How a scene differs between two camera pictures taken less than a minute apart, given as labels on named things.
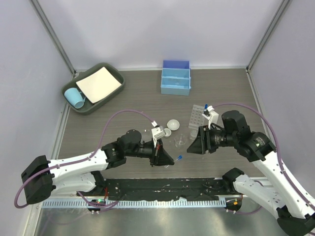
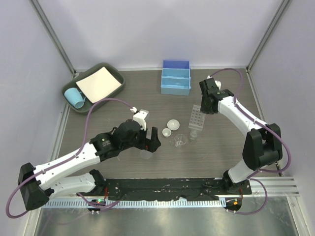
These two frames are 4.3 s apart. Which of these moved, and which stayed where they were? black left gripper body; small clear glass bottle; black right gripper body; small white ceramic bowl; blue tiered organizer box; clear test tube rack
Moved: black right gripper body; black left gripper body
Stayed: small white ceramic bowl; small clear glass bottle; clear test tube rack; blue tiered organizer box
